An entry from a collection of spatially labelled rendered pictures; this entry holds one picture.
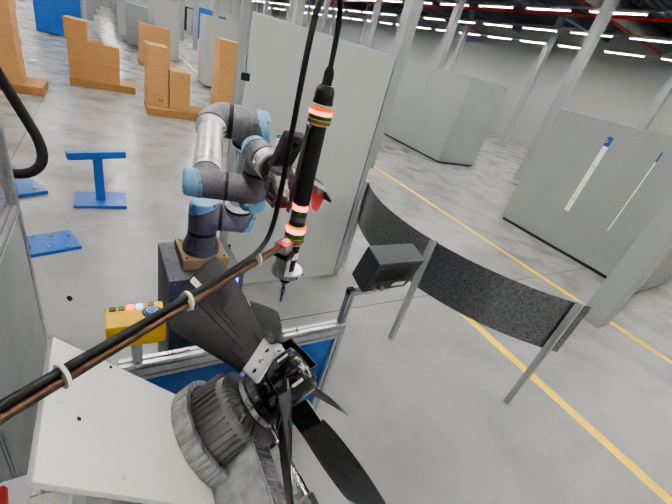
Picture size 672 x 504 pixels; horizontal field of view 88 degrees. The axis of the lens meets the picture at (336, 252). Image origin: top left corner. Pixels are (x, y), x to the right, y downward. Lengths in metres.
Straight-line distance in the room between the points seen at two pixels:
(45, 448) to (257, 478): 0.39
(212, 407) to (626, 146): 6.42
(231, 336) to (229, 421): 0.19
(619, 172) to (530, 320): 4.29
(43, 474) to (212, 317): 0.34
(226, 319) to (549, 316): 2.25
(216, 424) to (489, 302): 2.08
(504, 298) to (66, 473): 2.37
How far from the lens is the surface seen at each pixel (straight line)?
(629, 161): 6.65
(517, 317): 2.68
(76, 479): 0.69
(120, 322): 1.25
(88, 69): 9.91
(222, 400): 0.90
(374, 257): 1.46
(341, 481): 1.03
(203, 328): 0.78
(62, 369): 0.48
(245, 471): 0.89
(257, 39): 2.51
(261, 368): 0.89
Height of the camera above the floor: 1.91
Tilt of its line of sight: 29 degrees down
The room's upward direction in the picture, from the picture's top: 16 degrees clockwise
